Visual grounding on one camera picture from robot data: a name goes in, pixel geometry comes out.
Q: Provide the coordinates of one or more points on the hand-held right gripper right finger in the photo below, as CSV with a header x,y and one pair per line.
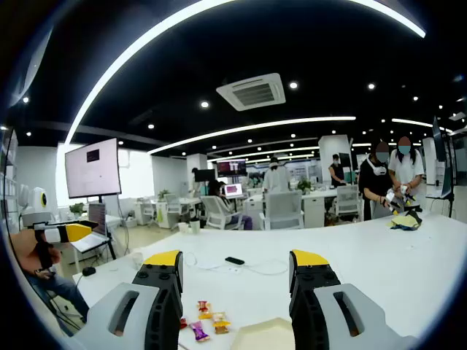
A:
x,y
303,299

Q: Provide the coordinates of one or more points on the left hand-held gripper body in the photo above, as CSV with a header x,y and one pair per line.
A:
x,y
36,204

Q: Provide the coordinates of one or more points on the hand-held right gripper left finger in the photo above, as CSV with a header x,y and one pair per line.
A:
x,y
164,291

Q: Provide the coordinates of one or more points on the red food candy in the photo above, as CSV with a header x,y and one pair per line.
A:
x,y
183,322

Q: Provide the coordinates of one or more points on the orange food candy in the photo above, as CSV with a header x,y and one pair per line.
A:
x,y
204,310

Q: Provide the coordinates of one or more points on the purple food candy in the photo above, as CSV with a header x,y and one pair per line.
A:
x,y
200,331

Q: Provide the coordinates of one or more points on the cream hexagonal container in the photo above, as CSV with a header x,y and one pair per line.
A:
x,y
262,335

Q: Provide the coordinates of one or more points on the yellow food candy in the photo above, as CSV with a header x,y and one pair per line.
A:
x,y
220,322

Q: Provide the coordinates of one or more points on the open laptop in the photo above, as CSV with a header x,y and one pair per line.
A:
x,y
96,218

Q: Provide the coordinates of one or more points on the potted green plant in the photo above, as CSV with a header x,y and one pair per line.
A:
x,y
304,185
164,194
76,209

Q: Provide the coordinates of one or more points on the white shelving unit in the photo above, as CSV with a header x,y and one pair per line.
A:
x,y
9,182

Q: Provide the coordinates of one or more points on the black computer mouse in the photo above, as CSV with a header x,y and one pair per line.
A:
x,y
89,271

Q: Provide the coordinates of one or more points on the white paper cup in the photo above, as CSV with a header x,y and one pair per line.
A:
x,y
137,259

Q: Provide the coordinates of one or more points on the large white-screen monitor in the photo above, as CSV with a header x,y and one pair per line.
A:
x,y
93,167

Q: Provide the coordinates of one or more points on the person's blue jeans leg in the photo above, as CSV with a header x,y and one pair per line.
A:
x,y
58,288

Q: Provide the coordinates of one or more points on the small white cup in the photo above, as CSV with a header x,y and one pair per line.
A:
x,y
182,228

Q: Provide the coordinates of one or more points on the tall white cup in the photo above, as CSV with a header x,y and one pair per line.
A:
x,y
195,226

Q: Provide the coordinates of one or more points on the black oblong device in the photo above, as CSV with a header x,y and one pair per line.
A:
x,y
234,260

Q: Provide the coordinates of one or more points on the white office chair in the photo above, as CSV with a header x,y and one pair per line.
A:
x,y
346,202
215,211
282,208

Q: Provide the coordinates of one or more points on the pink-screen desktop monitor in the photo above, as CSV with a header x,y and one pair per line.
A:
x,y
233,190

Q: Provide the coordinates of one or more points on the black desktop monitor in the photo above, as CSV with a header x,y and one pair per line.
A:
x,y
204,175

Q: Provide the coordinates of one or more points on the yellow cloth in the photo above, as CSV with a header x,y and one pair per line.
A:
x,y
401,220

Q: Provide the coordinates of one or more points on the thin curved ceiling light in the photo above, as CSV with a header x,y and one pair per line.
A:
x,y
328,119

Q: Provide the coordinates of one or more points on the dark monitor on tripod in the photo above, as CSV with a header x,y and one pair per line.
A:
x,y
441,156

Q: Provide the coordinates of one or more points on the ceiling air vent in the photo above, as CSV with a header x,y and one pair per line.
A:
x,y
251,93

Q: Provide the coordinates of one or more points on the wide curved ceiling light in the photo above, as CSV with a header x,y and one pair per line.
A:
x,y
412,27

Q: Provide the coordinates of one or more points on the dark wall display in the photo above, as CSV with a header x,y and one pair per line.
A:
x,y
231,168

